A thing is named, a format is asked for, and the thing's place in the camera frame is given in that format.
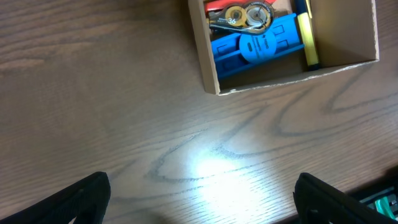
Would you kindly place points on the brown cardboard box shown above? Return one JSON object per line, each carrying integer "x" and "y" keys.
{"x": 345, "y": 35}

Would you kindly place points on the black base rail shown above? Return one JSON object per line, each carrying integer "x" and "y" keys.
{"x": 380, "y": 195}

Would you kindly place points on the yellow highlighter pen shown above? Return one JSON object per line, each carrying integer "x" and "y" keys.
{"x": 304, "y": 17}

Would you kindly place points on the orange stapler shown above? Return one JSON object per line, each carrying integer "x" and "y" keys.
{"x": 219, "y": 5}

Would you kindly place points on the blue plastic staple remover block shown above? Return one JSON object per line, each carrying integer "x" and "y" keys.
{"x": 236, "y": 52}

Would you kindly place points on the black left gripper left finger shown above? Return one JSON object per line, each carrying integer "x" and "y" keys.
{"x": 84, "y": 201}

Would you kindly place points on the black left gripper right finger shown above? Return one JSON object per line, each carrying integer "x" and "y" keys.
{"x": 318, "y": 202}

